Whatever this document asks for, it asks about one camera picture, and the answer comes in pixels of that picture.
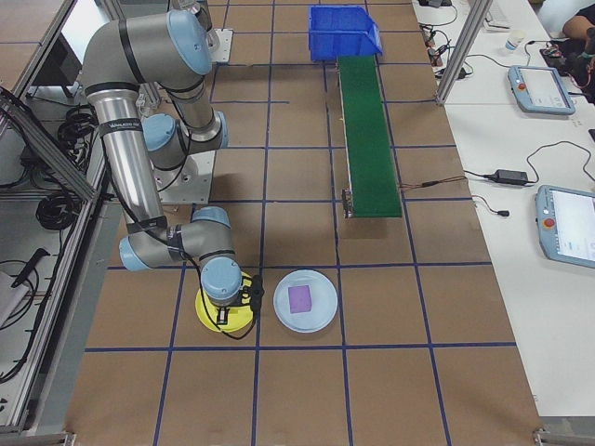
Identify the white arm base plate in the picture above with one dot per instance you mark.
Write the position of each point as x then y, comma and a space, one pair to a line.
225, 46
204, 186

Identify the black handheld tool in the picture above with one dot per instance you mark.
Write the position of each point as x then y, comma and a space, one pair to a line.
32, 265

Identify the white side desk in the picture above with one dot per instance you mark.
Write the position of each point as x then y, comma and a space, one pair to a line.
511, 279

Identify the aluminium profile post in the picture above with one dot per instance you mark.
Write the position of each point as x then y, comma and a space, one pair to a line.
148, 100
460, 51

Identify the white cloth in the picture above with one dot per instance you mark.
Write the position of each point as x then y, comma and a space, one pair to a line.
11, 297

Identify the white paper cup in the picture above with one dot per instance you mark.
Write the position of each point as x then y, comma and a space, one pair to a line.
515, 41

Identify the black box monitor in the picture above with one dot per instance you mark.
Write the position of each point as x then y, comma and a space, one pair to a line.
60, 65

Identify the person forearm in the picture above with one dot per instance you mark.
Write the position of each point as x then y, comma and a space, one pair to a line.
581, 28

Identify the purple foam block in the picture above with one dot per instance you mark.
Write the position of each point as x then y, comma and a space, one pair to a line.
300, 299

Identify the white keyboard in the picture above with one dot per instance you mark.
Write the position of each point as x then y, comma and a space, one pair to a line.
497, 16

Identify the black power adapter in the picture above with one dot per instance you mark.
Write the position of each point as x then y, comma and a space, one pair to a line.
461, 72

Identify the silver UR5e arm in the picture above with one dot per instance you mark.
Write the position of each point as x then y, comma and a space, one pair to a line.
125, 153
190, 4

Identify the aluminium table corner bracket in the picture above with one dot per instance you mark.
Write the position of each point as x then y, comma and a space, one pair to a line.
46, 439
558, 434

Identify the green conveyor belt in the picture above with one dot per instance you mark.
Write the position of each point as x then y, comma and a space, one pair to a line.
369, 139

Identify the blue plastic storage bin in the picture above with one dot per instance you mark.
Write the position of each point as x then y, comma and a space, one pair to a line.
334, 46

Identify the yellow plastic plate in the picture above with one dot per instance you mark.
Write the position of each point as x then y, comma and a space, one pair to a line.
207, 320

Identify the grey blue teach pendant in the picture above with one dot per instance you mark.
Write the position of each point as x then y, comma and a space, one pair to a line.
541, 90
572, 227

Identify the light blue plastic plate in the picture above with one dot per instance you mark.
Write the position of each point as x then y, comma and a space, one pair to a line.
288, 320

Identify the black power brick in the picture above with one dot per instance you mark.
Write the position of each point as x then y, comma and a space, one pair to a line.
509, 176

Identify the V-shaped metal bar frame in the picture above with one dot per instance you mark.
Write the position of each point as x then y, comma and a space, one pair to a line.
46, 148

